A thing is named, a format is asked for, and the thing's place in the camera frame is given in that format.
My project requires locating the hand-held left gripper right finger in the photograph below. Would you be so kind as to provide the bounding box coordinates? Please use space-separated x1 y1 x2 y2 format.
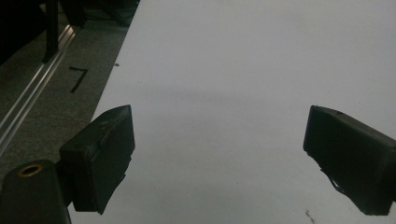
303 105 396 217

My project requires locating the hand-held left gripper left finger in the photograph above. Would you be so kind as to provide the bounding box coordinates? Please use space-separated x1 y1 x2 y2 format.
58 104 136 216

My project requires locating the black stand post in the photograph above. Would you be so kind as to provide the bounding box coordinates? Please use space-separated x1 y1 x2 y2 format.
41 0 60 64

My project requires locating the aluminium floor rail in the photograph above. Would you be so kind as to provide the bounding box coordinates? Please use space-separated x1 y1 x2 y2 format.
0 24 77 157

